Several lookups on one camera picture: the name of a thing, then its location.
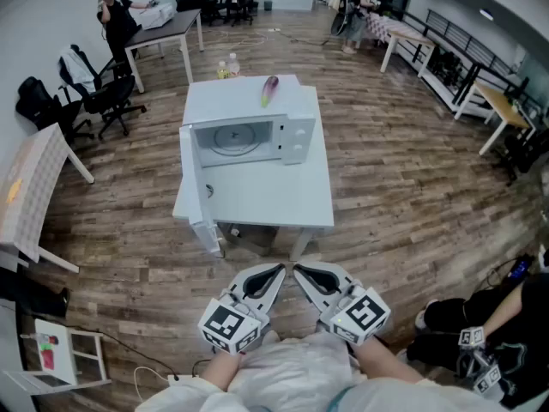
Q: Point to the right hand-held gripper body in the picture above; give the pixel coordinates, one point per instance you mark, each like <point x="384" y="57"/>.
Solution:
<point x="360" y="313"/>

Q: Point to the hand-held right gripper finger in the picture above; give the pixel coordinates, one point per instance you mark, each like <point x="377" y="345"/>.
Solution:
<point x="311" y="296"/>
<point x="336" y="273"/>

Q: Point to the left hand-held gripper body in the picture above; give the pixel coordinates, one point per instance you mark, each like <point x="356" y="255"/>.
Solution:
<point x="229" y="322"/>

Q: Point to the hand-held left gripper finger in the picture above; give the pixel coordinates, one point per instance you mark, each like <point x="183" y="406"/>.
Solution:
<point x="271" y="298"/>
<point x="240" y="278"/>

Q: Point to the white microwave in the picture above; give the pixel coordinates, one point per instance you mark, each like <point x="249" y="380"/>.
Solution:
<point x="236" y="105"/>

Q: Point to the purple eggplant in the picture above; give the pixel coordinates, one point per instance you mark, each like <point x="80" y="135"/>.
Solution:
<point x="270" y="88"/>

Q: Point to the person's right forearm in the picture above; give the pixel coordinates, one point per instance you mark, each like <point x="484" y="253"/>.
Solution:
<point x="386" y="359"/>

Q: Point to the person's left forearm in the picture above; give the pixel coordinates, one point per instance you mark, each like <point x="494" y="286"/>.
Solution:
<point x="221" y="369"/>

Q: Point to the person's white garment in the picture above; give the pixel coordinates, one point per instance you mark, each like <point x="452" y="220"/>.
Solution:
<point x="291" y="371"/>

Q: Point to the white table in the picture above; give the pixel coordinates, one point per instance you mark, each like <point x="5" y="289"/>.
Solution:
<point x="279" y="195"/>

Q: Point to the white stool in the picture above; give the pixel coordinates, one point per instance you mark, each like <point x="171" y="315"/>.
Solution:
<point x="66" y="359"/>

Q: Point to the red green item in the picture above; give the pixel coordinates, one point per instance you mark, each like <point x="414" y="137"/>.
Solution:
<point x="48" y="352"/>

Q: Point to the yellow drink bottle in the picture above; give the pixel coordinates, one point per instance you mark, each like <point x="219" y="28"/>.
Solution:
<point x="222" y="73"/>

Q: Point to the clear bottle red label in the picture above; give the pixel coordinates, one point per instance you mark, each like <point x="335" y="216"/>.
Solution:
<point x="233" y="67"/>

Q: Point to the checkered cloth table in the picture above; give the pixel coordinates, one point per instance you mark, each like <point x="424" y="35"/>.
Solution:
<point x="34" y="178"/>

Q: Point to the wooden top desk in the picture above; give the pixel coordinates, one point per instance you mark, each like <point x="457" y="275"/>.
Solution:
<point x="502" y="101"/>

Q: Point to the yellow object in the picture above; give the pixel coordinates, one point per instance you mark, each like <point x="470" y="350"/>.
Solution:
<point x="15" y="191"/>

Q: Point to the cloth covered table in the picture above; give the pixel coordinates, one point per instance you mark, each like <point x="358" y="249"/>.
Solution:
<point x="394" y="30"/>

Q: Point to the dark top desk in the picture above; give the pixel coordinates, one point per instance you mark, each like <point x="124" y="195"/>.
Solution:
<point x="171" y="24"/>

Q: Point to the grey jacket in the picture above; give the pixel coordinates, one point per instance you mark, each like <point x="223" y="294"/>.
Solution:
<point x="79" y="69"/>

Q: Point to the black metal railing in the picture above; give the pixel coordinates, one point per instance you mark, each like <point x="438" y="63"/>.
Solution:
<point x="454" y="32"/>

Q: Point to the grey waste bin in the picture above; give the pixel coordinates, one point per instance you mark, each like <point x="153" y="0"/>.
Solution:
<point x="268" y="6"/>

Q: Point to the white box appliance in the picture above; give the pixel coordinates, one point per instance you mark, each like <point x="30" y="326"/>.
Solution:
<point x="156" y="15"/>

